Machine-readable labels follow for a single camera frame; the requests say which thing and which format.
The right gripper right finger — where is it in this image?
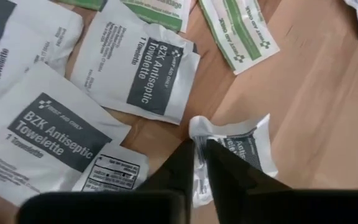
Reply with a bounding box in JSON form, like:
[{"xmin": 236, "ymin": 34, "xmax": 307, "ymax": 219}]
[{"xmin": 205, "ymin": 139, "xmax": 291, "ymax": 224}]

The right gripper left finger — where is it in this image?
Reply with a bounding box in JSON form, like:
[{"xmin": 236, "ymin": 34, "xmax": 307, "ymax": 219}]
[{"xmin": 135, "ymin": 138, "xmax": 196, "ymax": 224}]

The white packet red label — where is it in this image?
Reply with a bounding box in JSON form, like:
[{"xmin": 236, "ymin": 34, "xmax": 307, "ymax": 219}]
[{"xmin": 72, "ymin": 142, "xmax": 151, "ymax": 193}]

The green striped bandage packet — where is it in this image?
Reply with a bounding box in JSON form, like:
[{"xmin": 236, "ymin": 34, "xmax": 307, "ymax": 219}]
[
  {"xmin": 56, "ymin": 0, "xmax": 109, "ymax": 12},
  {"xmin": 198, "ymin": 0, "xmax": 282, "ymax": 76},
  {"xmin": 119, "ymin": 0, "xmax": 193, "ymax": 34}
]

